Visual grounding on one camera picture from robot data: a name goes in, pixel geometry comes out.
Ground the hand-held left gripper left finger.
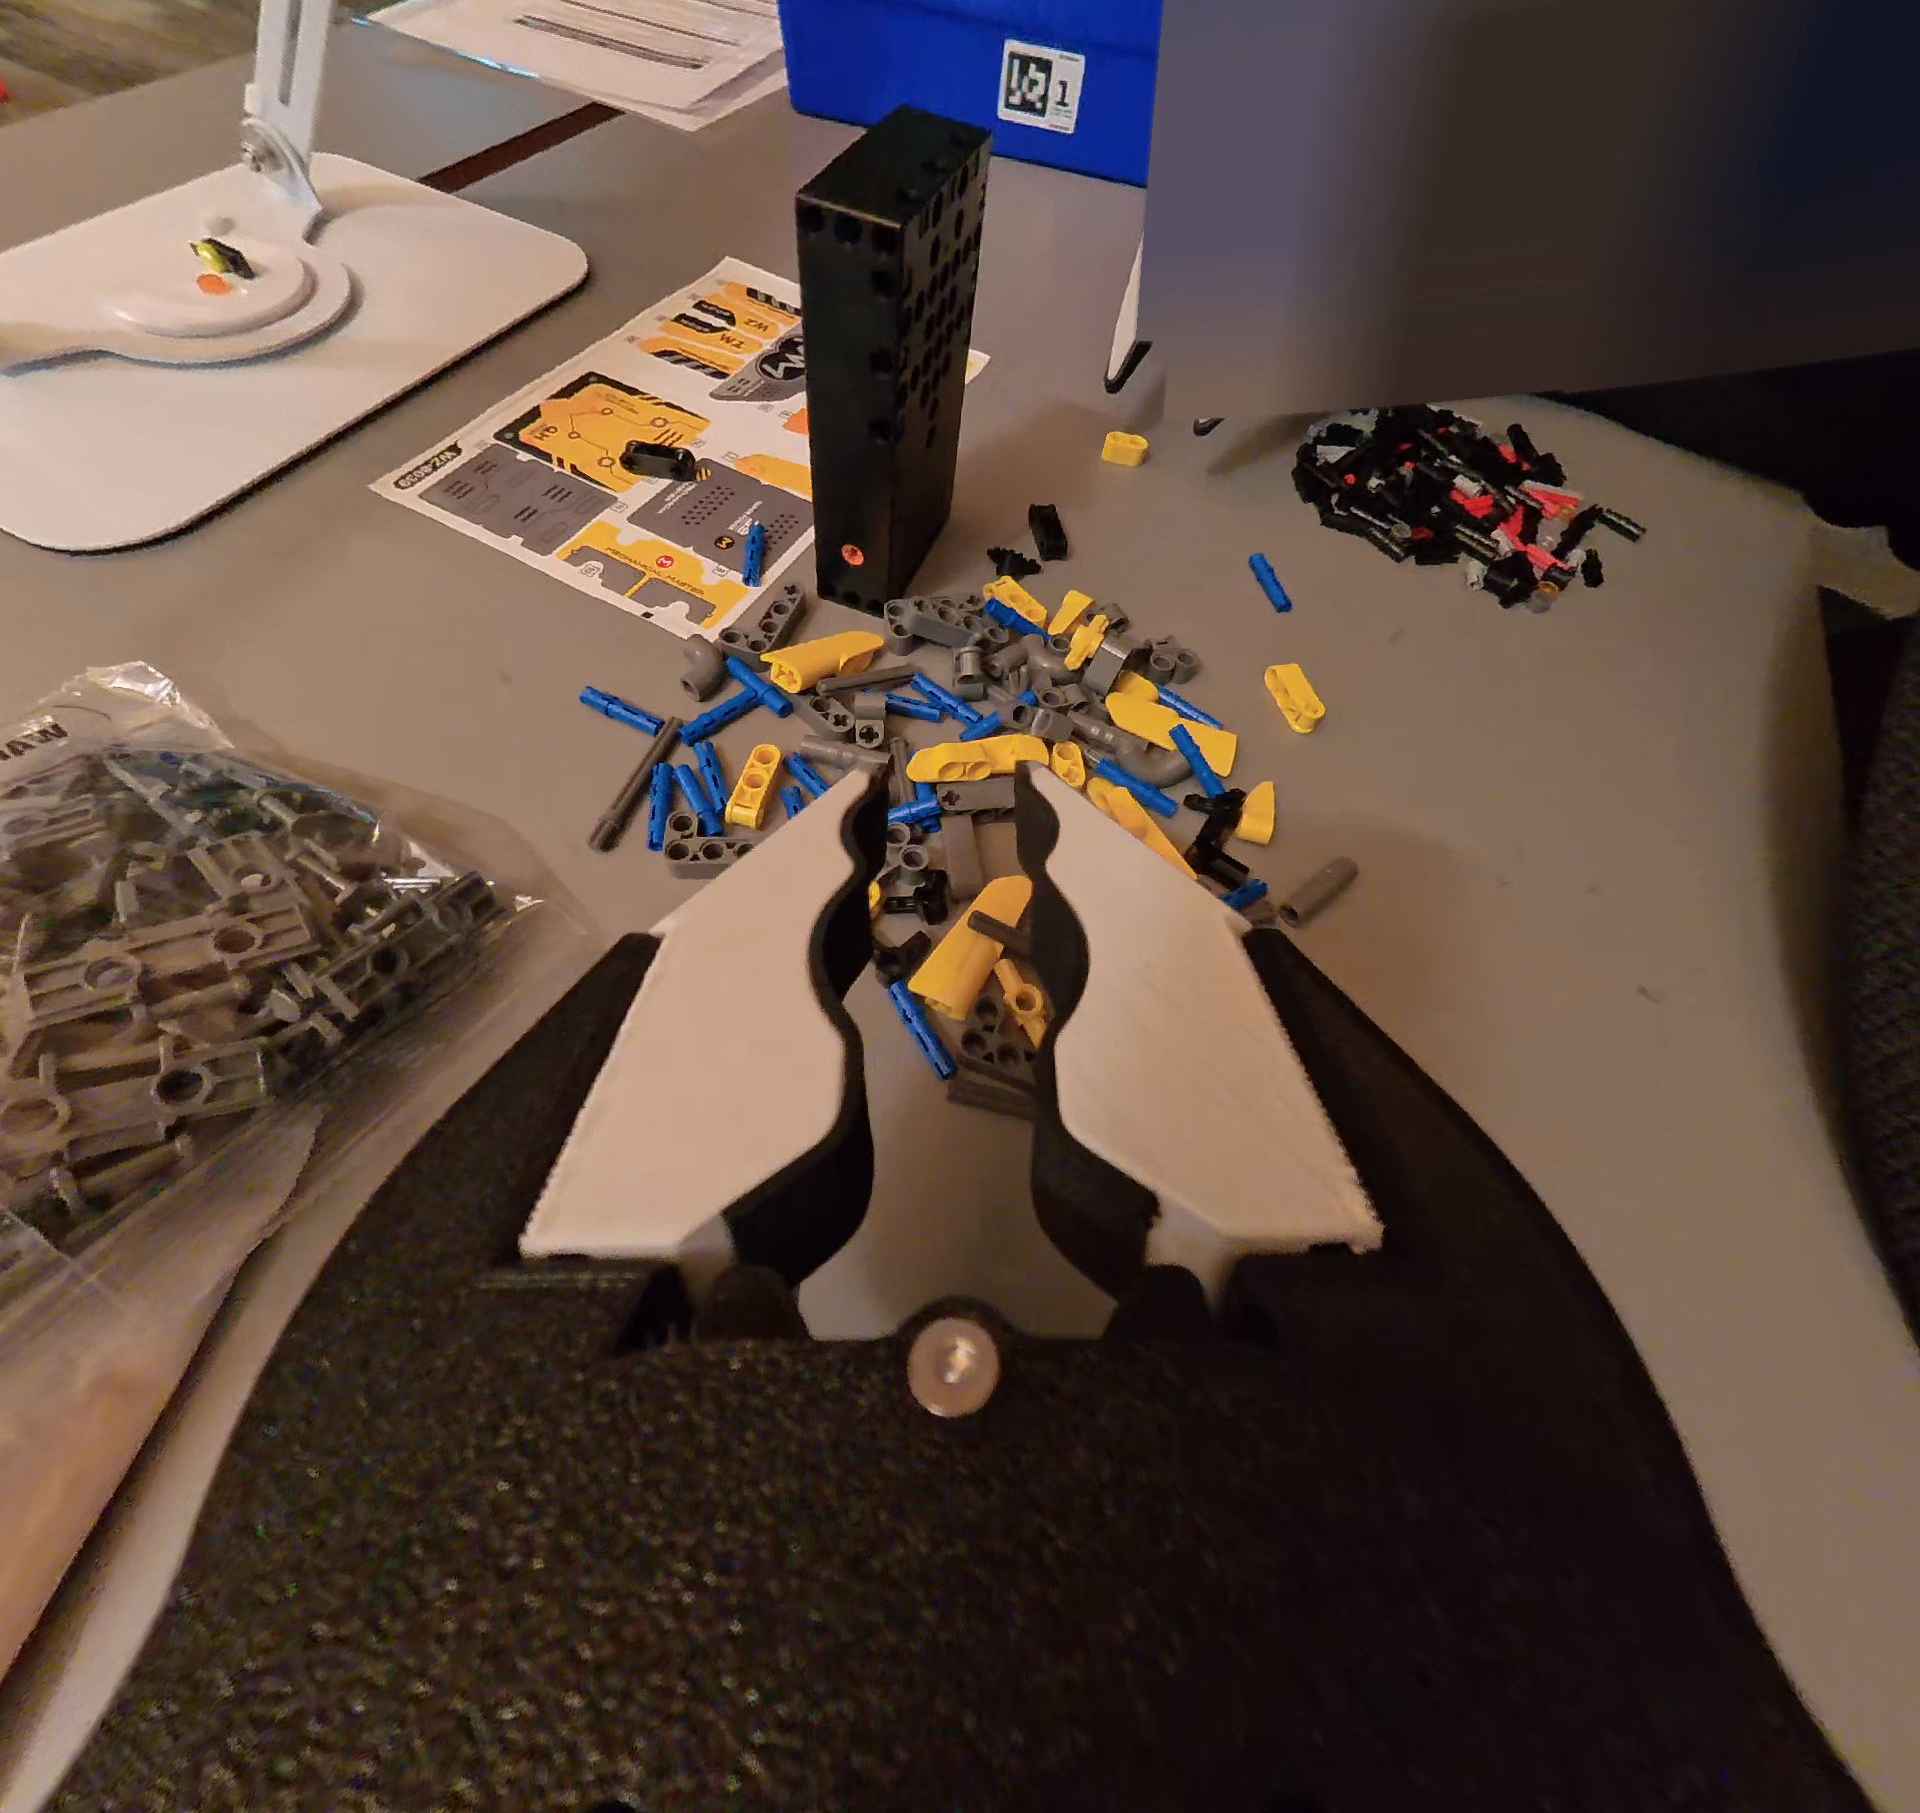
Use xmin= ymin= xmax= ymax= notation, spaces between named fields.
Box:
xmin=516 ymin=766 xmax=889 ymax=1290

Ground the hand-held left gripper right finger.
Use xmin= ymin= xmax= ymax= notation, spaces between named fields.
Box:
xmin=1013 ymin=763 xmax=1387 ymax=1302

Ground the pile of yellow blue building pieces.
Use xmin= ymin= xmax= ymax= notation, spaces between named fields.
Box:
xmin=582 ymin=574 xmax=1279 ymax=1094

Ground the clear bag of grey pieces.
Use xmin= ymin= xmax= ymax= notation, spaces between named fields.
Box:
xmin=0 ymin=661 xmax=609 ymax=1695

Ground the yellow grey sticker sheet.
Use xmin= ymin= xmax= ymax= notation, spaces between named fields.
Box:
xmin=370 ymin=257 xmax=992 ymax=643

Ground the pile of black red building pieces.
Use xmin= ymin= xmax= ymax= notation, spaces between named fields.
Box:
xmin=1292 ymin=403 xmax=1648 ymax=612

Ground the dark fabric chair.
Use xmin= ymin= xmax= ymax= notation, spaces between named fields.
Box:
xmin=1805 ymin=492 xmax=1920 ymax=1342

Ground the black perforated block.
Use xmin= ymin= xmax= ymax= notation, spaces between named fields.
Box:
xmin=793 ymin=103 xmax=996 ymax=612

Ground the white lamp base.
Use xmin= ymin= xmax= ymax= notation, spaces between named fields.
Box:
xmin=0 ymin=0 xmax=590 ymax=555

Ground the printed paper sheet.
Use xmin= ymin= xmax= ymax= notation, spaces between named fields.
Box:
xmin=366 ymin=0 xmax=789 ymax=133

